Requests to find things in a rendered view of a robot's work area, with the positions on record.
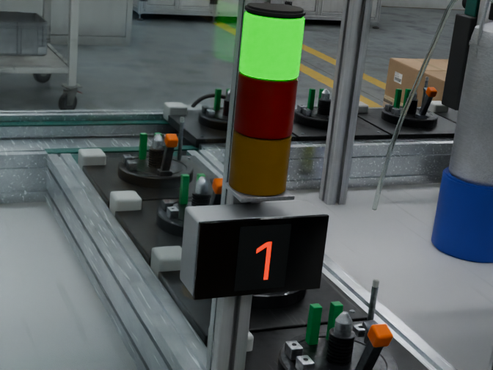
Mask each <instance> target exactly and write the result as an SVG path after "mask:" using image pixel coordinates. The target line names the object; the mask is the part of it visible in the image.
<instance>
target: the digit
mask: <svg viewBox="0 0 493 370"><path fill-rule="evenodd" d="M290 237H291V224H281V225H258V226H246V227H240V234H239V242H238V257H237V264H236V272H235V287H234V291H246V290H254V289H269V288H278V287H285V275H286V269H287V262H288V250H289V243H290Z"/></svg>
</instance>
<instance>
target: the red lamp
mask: <svg viewBox="0 0 493 370"><path fill-rule="evenodd" d="M297 86H298V78H295V79H291V80H269V79H259V78H255V77H251V76H247V75H244V74H243V73H241V72H239V73H238V88H237V96H236V104H235V120H234V129H235V130H236V131H237V132H238V133H239V134H243V135H245V136H248V137H254V138H258V139H284V138H287V137H289V136H290V135H292V131H293V119H294V112H295V105H296V92H297Z"/></svg>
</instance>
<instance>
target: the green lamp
mask: <svg viewBox="0 0 493 370"><path fill-rule="evenodd" d="M304 21H305V18H304V17H302V18H297V19H282V18H268V17H263V16H258V15H253V14H250V13H248V12H247V11H246V12H245V13H244V23H243V32H242V40H241V56H240V64H239V71H240V72H241V73H243V74H244V75H247V76H251V77H255V78H259V79H269V80H291V79H295V78H297V77H298V76H299V66H300V59H301V52H302V41H303V34H304Z"/></svg>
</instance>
